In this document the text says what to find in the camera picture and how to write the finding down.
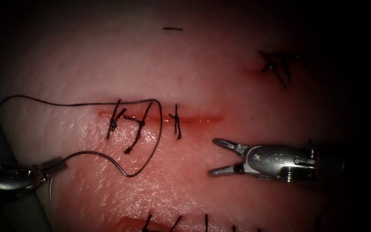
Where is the left arm needle driver jaw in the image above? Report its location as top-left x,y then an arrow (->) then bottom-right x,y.
38,157 -> 68,180

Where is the right arm needle driver jaw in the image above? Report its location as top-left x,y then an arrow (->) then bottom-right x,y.
212,138 -> 250,156
208,163 -> 246,177

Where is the right arm needle driver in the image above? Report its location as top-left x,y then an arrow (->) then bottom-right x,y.
242,144 -> 318,183

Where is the left arm needle driver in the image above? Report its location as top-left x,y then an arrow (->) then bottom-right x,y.
0,162 -> 42,193

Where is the curved steel needle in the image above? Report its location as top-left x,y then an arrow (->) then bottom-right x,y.
48,176 -> 55,205

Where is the tissue pad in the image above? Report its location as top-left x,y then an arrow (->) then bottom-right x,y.
0,6 -> 370,232

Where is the black stitching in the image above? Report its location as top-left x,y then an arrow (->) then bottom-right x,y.
258,50 -> 303,89
141,214 -> 263,232
106,99 -> 182,155

